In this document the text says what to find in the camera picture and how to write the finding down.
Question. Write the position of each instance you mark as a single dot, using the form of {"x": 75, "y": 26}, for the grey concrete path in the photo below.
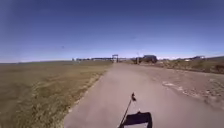
{"x": 133, "y": 83}

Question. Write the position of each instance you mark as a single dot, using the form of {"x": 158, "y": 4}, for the large dark tree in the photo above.
{"x": 150, "y": 59}

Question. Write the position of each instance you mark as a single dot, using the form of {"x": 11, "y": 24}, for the dry grass field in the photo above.
{"x": 36, "y": 90}

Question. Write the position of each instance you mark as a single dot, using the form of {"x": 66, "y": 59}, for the grass verge beside pavers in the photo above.
{"x": 200, "y": 64}

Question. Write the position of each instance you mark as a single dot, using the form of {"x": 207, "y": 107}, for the grid paver strip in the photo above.
{"x": 208, "y": 86}

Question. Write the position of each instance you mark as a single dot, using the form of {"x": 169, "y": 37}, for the distant gate frame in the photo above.
{"x": 115, "y": 58}

